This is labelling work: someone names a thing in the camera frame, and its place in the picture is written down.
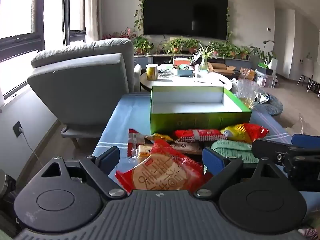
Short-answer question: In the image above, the green cardboard box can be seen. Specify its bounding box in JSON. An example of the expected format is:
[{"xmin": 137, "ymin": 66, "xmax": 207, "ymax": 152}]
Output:
[{"xmin": 149, "ymin": 85, "xmax": 252, "ymax": 135}]

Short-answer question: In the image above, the glass mug with yellow drink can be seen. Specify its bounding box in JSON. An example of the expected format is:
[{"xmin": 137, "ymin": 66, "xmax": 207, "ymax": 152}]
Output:
[{"xmin": 236, "ymin": 79, "xmax": 262, "ymax": 110}]

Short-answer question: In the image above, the pale green snack packet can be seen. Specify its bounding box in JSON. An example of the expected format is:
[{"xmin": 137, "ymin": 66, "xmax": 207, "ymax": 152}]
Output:
[{"xmin": 211, "ymin": 140, "xmax": 253, "ymax": 166}]

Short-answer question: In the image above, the white dining chair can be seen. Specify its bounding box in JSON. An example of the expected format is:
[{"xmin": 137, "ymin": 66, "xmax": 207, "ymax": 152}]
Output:
[
  {"xmin": 297, "ymin": 61, "xmax": 314, "ymax": 86},
  {"xmin": 307, "ymin": 61, "xmax": 320, "ymax": 92}
]

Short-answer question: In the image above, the white cable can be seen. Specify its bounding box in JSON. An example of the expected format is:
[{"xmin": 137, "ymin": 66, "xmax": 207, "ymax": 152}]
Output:
[{"xmin": 20, "ymin": 128, "xmax": 42, "ymax": 167}]

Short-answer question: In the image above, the potted green plant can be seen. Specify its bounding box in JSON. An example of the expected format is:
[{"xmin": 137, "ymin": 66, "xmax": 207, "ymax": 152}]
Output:
[
  {"xmin": 185, "ymin": 38, "xmax": 201, "ymax": 54},
  {"xmin": 133, "ymin": 36, "xmax": 154, "ymax": 55},
  {"xmin": 168, "ymin": 37, "xmax": 187, "ymax": 54},
  {"xmin": 239, "ymin": 46, "xmax": 251, "ymax": 60},
  {"xmin": 225, "ymin": 44, "xmax": 241, "ymax": 59}
]

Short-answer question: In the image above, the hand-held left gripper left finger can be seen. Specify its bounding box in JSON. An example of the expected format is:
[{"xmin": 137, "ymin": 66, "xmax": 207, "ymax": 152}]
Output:
[{"xmin": 41, "ymin": 146, "xmax": 127, "ymax": 200}]

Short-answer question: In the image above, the spider plant in glass vase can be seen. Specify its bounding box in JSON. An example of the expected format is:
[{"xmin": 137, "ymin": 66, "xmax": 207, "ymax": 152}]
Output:
[{"xmin": 194, "ymin": 44, "xmax": 218, "ymax": 71}]

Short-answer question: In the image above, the clear storage box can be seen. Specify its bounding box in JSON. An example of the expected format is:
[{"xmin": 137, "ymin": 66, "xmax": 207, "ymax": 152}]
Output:
[{"xmin": 254, "ymin": 69, "xmax": 278, "ymax": 88}]

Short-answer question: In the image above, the tall plant in white pot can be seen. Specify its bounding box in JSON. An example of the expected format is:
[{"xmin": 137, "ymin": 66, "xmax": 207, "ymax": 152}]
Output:
[{"xmin": 250, "ymin": 40, "xmax": 278, "ymax": 71}]

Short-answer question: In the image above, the blue plastic basket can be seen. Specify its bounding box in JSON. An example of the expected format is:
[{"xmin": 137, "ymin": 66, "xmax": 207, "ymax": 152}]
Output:
[{"xmin": 176, "ymin": 66, "xmax": 194, "ymax": 77}]

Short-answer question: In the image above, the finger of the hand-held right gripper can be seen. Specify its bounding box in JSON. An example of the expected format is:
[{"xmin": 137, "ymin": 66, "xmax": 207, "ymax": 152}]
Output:
[
  {"xmin": 252, "ymin": 139, "xmax": 292, "ymax": 165},
  {"xmin": 291, "ymin": 134, "xmax": 320, "ymax": 148}
]

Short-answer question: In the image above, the open cardboard box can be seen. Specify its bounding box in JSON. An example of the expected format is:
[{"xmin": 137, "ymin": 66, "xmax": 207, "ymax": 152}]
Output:
[{"xmin": 207, "ymin": 61, "xmax": 236, "ymax": 75}]

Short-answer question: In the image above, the orange box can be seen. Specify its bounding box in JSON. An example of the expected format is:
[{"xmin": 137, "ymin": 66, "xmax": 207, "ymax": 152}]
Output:
[{"xmin": 173, "ymin": 58, "xmax": 192, "ymax": 67}]

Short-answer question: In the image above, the dark framed window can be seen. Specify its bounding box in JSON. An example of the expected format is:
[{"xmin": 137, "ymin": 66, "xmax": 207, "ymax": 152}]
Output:
[
  {"xmin": 62, "ymin": 0, "xmax": 87, "ymax": 46},
  {"xmin": 0, "ymin": 0, "xmax": 46, "ymax": 102}
]

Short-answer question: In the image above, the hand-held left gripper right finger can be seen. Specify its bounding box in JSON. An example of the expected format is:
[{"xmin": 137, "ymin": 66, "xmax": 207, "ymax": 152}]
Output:
[{"xmin": 194, "ymin": 147, "xmax": 288, "ymax": 201}]

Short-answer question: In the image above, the grey armchair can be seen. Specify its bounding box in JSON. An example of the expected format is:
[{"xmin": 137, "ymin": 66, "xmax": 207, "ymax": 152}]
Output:
[{"xmin": 26, "ymin": 38, "xmax": 142, "ymax": 142}]

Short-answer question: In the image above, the yellow and red snack packet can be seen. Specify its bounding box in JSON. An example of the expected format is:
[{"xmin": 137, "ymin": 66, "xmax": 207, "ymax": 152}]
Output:
[{"xmin": 221, "ymin": 123, "xmax": 270, "ymax": 143}]

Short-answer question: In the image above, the large red rice cracker packet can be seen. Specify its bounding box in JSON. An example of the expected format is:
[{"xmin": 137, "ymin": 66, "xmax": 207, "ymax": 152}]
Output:
[{"xmin": 115, "ymin": 139, "xmax": 213, "ymax": 198}]

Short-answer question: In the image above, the clear plastic bag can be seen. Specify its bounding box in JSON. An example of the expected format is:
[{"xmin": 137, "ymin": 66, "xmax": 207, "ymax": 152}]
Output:
[{"xmin": 285, "ymin": 114, "xmax": 312, "ymax": 136}]

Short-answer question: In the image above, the black wall television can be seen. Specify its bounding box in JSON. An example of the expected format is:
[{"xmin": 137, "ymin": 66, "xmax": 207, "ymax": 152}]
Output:
[{"xmin": 143, "ymin": 0, "xmax": 228, "ymax": 40}]

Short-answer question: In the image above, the black wall socket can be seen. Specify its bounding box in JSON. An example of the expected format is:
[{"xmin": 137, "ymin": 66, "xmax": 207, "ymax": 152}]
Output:
[{"xmin": 12, "ymin": 121, "xmax": 24, "ymax": 138}]

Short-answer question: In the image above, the brown and white snack packet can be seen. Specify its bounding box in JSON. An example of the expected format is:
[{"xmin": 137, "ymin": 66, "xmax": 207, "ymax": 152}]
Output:
[{"xmin": 172, "ymin": 141, "xmax": 203, "ymax": 153}]

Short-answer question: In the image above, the small red clear packet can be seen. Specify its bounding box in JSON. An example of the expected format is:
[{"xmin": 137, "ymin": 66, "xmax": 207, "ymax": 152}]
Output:
[{"xmin": 128, "ymin": 128, "xmax": 146, "ymax": 157}]

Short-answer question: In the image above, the red and white long packet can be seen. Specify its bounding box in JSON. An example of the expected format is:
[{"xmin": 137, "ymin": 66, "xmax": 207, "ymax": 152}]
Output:
[{"xmin": 173, "ymin": 129, "xmax": 228, "ymax": 143}]

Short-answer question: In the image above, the round white table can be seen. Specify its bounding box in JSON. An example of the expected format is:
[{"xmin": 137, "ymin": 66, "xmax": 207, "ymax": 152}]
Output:
[{"xmin": 139, "ymin": 69, "xmax": 233, "ymax": 93}]

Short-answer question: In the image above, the dark round marble table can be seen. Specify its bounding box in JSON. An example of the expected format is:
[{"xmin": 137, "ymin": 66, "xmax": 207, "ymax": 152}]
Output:
[{"xmin": 251, "ymin": 94, "xmax": 284, "ymax": 117}]

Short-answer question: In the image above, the red flower decoration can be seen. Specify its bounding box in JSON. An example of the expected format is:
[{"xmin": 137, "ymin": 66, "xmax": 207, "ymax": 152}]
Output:
[{"xmin": 102, "ymin": 27, "xmax": 136, "ymax": 41}]

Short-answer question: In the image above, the yellow tin can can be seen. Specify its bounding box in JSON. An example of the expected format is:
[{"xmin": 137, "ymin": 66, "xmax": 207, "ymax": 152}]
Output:
[{"xmin": 146, "ymin": 64, "xmax": 159, "ymax": 81}]

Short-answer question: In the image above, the beige curtain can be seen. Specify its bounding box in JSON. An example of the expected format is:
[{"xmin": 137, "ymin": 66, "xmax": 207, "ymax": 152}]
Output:
[{"xmin": 85, "ymin": 0, "xmax": 101, "ymax": 41}]

